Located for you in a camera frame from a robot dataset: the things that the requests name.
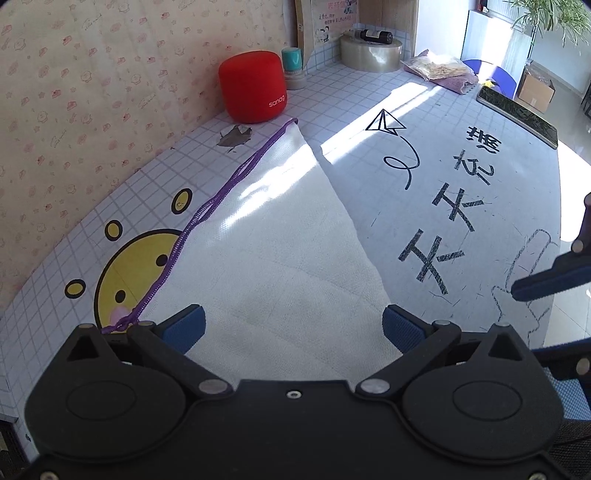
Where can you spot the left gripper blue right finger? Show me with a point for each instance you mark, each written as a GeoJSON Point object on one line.
{"type": "Point", "coordinates": [403, 329]}

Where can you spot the green potted plant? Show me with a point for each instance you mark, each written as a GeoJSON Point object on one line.
{"type": "Point", "coordinates": [570, 17]}

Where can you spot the clear tape roll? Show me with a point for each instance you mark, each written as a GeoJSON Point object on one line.
{"type": "Point", "coordinates": [370, 57]}

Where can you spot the blue chair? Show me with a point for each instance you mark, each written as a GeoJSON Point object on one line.
{"type": "Point", "coordinates": [493, 76]}

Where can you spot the teal capped small bottle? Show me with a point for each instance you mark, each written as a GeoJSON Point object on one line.
{"type": "Point", "coordinates": [293, 68]}

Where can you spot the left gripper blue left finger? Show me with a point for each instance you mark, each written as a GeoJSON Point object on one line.
{"type": "Point", "coordinates": [184, 328]}

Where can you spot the cardboard box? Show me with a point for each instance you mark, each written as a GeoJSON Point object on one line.
{"type": "Point", "coordinates": [536, 91]}

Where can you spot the white towel with purple trim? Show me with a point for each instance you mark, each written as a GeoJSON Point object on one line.
{"type": "Point", "coordinates": [274, 260]}

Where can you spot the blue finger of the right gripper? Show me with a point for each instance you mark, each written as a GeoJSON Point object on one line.
{"type": "Point", "coordinates": [562, 359]}
{"type": "Point", "coordinates": [568, 271]}

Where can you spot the plastic bag with snacks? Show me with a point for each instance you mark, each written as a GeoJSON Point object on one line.
{"type": "Point", "coordinates": [446, 71]}

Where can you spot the red cylindrical speaker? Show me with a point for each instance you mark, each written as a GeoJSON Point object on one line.
{"type": "Point", "coordinates": [253, 87]}

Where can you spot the illustrated paper poster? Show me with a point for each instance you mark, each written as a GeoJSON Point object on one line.
{"type": "Point", "coordinates": [321, 22]}

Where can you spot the blue patterned seat cushion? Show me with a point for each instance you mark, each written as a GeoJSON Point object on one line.
{"type": "Point", "coordinates": [574, 433]}

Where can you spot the dark wine bottle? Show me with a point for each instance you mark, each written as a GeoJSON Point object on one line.
{"type": "Point", "coordinates": [383, 37]}

